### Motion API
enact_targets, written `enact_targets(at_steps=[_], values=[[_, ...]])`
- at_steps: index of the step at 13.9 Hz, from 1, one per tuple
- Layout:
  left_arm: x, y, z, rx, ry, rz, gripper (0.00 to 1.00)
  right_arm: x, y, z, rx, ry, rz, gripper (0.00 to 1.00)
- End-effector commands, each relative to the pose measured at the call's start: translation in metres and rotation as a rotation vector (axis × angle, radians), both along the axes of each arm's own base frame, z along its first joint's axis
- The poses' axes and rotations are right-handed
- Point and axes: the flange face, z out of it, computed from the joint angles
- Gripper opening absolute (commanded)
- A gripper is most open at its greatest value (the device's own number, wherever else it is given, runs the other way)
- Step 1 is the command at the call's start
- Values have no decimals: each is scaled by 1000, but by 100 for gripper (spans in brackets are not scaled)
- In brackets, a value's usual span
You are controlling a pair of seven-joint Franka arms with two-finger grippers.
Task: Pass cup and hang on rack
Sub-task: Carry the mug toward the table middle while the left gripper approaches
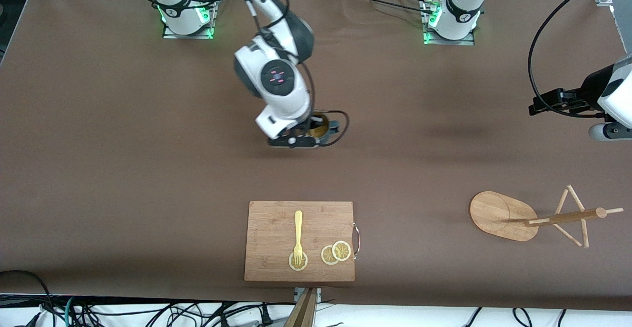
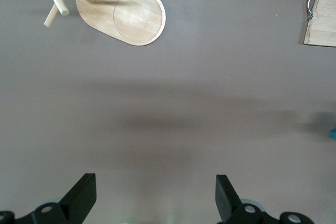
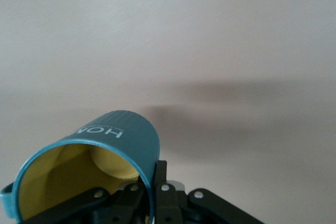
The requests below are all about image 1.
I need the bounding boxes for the thick black floor cable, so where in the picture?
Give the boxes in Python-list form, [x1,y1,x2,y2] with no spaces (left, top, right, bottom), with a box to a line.
[0,270,56,327]

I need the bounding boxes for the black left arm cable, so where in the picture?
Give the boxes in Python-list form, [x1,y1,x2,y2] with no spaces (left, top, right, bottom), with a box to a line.
[527,0,618,119]

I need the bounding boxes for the black base supply cable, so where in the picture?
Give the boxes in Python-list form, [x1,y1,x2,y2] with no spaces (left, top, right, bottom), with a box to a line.
[352,0,436,15]

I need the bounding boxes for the wooden beam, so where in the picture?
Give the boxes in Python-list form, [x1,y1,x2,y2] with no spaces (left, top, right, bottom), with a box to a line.
[283,287,317,327]

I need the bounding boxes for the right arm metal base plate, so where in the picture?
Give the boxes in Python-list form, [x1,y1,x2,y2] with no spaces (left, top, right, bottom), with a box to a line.
[162,1,216,40]

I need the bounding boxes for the green floor cable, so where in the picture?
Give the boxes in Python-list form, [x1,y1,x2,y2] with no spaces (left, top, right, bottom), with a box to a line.
[64,296,82,327]

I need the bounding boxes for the bamboo cutting board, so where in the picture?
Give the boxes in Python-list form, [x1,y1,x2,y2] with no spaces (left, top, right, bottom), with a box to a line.
[244,201,360,283]

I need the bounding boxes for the black plug cable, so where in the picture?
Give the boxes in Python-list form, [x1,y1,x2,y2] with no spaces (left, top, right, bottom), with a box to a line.
[257,303,275,327]

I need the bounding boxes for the lemon slice under fork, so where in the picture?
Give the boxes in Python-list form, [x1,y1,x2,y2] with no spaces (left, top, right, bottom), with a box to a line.
[288,251,308,272]

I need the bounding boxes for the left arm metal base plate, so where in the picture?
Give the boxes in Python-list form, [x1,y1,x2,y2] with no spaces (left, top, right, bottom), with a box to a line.
[422,0,476,46]

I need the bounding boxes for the yellow plastic fork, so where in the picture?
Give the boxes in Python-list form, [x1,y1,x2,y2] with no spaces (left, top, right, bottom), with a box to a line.
[293,210,304,264]

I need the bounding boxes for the metal bracket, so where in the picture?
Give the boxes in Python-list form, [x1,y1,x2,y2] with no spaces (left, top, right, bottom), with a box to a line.
[294,287,322,304]

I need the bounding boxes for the wooden cup rack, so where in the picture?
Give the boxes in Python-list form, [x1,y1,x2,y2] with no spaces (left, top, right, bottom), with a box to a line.
[469,184,624,248]

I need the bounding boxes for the teal cup with yellow inside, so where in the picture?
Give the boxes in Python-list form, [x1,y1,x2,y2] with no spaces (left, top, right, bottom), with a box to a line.
[306,112,342,145]

